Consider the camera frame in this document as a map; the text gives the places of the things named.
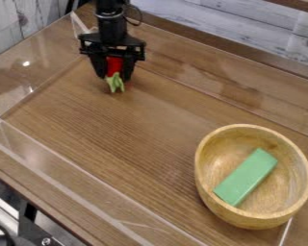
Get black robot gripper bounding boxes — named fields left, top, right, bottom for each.
left=79, top=17, right=147, bottom=82

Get red plush strawberry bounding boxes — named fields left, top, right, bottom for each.
left=105, top=57, right=124, bottom=93

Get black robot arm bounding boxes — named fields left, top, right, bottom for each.
left=79, top=0, right=147, bottom=82

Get clear acrylic table fence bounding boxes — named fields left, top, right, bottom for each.
left=0, top=15, right=308, bottom=246

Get wooden bowl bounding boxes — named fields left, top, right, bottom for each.
left=193, top=124, right=308, bottom=230

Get green rectangular block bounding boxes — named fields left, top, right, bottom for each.
left=213, top=148, right=278, bottom=207

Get clear acrylic corner bracket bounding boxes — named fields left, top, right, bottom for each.
left=71, top=12, right=97, bottom=38

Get black table leg bracket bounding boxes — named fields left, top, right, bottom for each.
left=17, top=200, right=65, bottom=246

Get black cable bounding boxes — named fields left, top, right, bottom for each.
left=0, top=222, right=16, bottom=246

